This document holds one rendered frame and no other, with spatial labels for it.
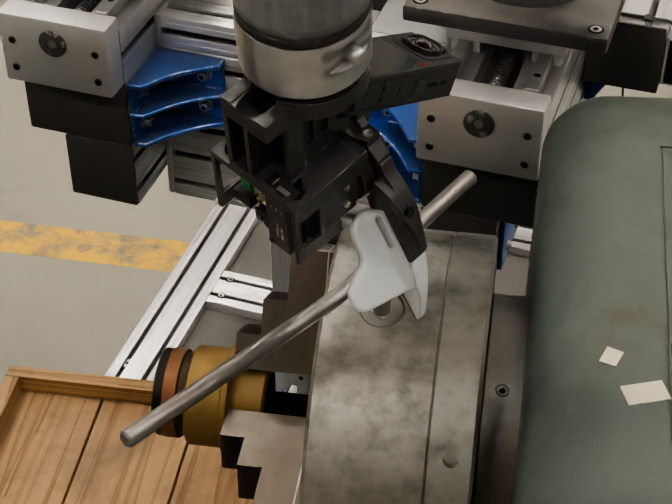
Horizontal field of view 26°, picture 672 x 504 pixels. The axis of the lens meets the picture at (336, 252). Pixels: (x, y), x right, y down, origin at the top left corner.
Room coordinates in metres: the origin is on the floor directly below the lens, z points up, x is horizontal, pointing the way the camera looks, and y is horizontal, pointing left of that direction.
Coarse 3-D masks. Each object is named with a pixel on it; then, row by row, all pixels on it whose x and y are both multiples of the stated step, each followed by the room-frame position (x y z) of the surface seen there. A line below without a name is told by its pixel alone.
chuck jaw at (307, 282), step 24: (312, 264) 0.90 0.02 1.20; (288, 288) 0.89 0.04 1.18; (312, 288) 0.89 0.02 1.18; (264, 312) 0.88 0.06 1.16; (288, 312) 0.88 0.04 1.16; (240, 336) 0.88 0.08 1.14; (312, 336) 0.87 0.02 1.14; (264, 360) 0.86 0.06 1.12; (288, 360) 0.86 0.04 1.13; (312, 360) 0.86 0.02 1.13
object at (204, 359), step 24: (168, 360) 0.87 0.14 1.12; (192, 360) 0.86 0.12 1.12; (216, 360) 0.86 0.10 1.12; (168, 384) 0.85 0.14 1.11; (240, 384) 0.85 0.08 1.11; (264, 384) 0.85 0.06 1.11; (192, 408) 0.83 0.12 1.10; (216, 408) 0.83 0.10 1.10; (240, 408) 0.83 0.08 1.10; (264, 408) 0.87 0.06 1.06; (168, 432) 0.83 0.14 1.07; (192, 432) 0.82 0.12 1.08; (216, 432) 0.82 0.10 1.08
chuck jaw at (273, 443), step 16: (240, 416) 0.82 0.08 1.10; (256, 416) 0.82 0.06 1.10; (272, 416) 0.82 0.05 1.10; (288, 416) 0.82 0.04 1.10; (224, 432) 0.80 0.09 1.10; (240, 432) 0.80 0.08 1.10; (256, 432) 0.80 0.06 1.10; (272, 432) 0.80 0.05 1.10; (288, 432) 0.80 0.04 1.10; (304, 432) 0.80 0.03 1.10; (224, 448) 0.80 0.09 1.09; (240, 448) 0.80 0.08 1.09; (256, 448) 0.79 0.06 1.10; (272, 448) 0.79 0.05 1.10; (288, 448) 0.79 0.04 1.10; (224, 464) 0.80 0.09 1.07; (240, 464) 0.77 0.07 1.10; (256, 464) 0.77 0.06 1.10; (272, 464) 0.77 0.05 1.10; (288, 464) 0.77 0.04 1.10; (240, 480) 0.77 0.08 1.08; (256, 480) 0.77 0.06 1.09; (272, 480) 0.75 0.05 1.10; (288, 480) 0.75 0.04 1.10; (240, 496) 0.77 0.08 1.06; (256, 496) 0.74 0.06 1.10; (272, 496) 0.74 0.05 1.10; (288, 496) 0.74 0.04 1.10
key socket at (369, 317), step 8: (392, 304) 0.81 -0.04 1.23; (400, 304) 0.81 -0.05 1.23; (360, 312) 0.80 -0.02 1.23; (368, 312) 0.80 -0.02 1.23; (392, 312) 0.80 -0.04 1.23; (400, 312) 0.80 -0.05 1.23; (368, 320) 0.80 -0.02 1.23; (376, 320) 0.80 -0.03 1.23; (384, 320) 0.80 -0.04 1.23; (392, 320) 0.80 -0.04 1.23
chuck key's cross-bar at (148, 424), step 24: (456, 192) 0.84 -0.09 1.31; (432, 216) 0.82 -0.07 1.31; (336, 288) 0.76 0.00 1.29; (312, 312) 0.74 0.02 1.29; (264, 336) 0.71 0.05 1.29; (288, 336) 0.71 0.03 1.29; (240, 360) 0.68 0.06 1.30; (192, 384) 0.66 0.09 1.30; (216, 384) 0.66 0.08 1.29; (168, 408) 0.64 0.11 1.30; (120, 432) 0.62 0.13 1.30; (144, 432) 0.62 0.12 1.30
